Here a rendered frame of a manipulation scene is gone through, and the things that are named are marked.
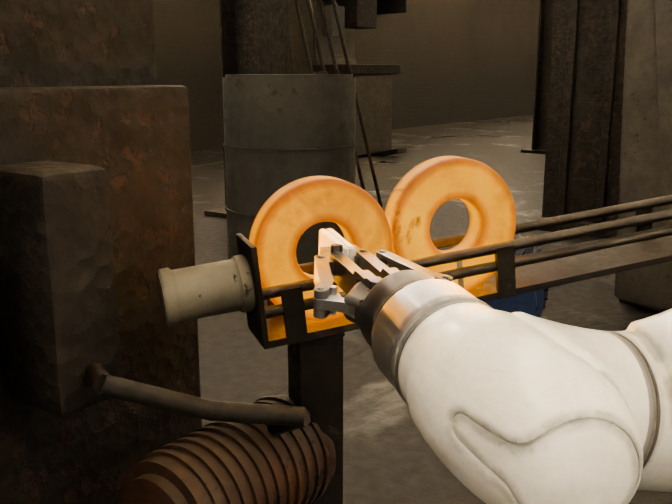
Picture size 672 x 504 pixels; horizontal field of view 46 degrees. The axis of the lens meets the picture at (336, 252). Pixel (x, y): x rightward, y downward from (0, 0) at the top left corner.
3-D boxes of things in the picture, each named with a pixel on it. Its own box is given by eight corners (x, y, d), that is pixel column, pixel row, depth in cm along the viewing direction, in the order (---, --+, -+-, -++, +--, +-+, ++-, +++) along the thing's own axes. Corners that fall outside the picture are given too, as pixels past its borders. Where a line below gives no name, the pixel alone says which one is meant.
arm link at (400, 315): (506, 410, 58) (468, 375, 63) (518, 294, 55) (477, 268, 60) (392, 427, 55) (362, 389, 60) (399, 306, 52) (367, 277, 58)
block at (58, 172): (-2, 396, 81) (-26, 165, 76) (65, 373, 87) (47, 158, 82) (61, 423, 75) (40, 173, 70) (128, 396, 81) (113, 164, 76)
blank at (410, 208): (374, 165, 85) (386, 168, 82) (499, 145, 90) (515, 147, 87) (386, 300, 89) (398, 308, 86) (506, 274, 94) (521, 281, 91)
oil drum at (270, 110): (199, 273, 355) (191, 71, 335) (283, 250, 402) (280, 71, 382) (302, 295, 321) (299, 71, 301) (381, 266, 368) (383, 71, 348)
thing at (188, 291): (162, 318, 83) (153, 263, 81) (245, 301, 85) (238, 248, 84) (170, 335, 77) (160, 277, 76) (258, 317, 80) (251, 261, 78)
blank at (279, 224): (237, 185, 81) (244, 190, 78) (376, 164, 85) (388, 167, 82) (256, 326, 85) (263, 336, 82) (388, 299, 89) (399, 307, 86)
